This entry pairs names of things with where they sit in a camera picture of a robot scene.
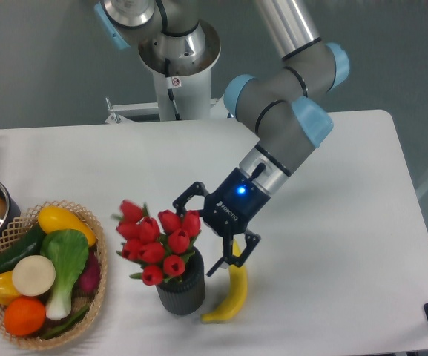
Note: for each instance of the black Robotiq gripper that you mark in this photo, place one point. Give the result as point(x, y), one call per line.
point(232, 207)

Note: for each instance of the red tulip bouquet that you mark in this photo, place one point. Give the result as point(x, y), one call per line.
point(162, 246)

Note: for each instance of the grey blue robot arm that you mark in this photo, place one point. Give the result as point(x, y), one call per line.
point(281, 111)

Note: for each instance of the dark grey ribbed vase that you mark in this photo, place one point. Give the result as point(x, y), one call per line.
point(185, 297)

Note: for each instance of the yellow banana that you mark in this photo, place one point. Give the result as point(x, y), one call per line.
point(235, 299)

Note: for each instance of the purple sweet potato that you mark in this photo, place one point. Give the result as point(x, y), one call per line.
point(90, 277)

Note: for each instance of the green bok choy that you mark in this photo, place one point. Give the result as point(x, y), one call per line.
point(68, 251)

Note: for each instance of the yellow squash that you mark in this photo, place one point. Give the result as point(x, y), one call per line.
point(52, 218)

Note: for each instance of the green chili pepper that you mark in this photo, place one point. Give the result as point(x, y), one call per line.
point(67, 325)

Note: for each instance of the green cucumber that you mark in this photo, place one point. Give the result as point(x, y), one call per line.
point(28, 245)

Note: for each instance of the white round radish slice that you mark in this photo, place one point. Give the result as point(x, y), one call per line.
point(33, 275)

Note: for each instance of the woven wicker basket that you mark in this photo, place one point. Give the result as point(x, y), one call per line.
point(17, 229)

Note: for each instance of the orange fruit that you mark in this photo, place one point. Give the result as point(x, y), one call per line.
point(24, 316)

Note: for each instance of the yellow bell pepper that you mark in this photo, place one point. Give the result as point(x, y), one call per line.
point(8, 292)

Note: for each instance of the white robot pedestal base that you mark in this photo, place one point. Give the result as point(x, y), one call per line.
point(181, 69)

